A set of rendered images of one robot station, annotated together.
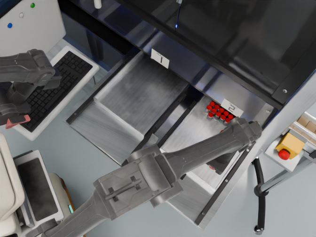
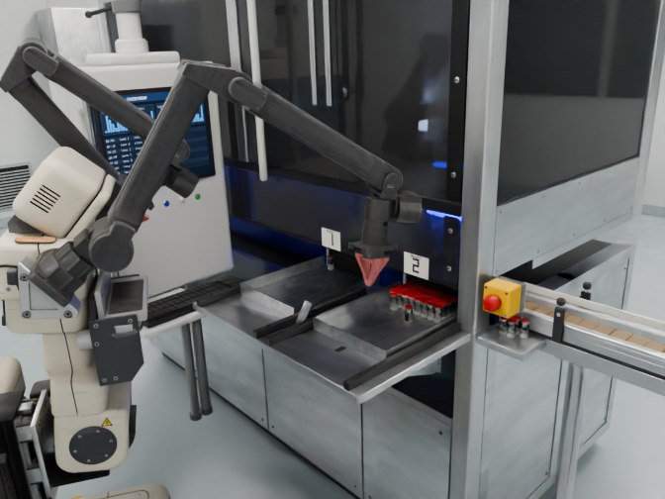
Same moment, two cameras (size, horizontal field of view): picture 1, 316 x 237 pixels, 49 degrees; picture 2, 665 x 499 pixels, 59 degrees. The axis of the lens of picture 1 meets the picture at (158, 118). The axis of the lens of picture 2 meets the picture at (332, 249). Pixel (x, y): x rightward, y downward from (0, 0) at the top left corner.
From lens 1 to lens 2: 1.16 m
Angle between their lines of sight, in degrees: 48
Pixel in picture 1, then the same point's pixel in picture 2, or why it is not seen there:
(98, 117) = (240, 304)
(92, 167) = not seen: outside the picture
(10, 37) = (163, 220)
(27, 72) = not seen: hidden behind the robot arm
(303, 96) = (470, 165)
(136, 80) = (302, 281)
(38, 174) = (136, 288)
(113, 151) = (246, 327)
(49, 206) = (133, 306)
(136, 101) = (296, 294)
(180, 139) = (346, 322)
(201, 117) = (383, 307)
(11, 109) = not seen: hidden behind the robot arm
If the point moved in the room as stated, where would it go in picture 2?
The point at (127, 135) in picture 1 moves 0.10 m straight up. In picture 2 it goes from (272, 316) to (269, 283)
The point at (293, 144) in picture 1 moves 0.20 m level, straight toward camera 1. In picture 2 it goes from (502, 284) to (433, 302)
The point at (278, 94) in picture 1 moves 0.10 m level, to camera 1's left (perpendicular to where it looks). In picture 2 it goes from (450, 189) to (410, 187)
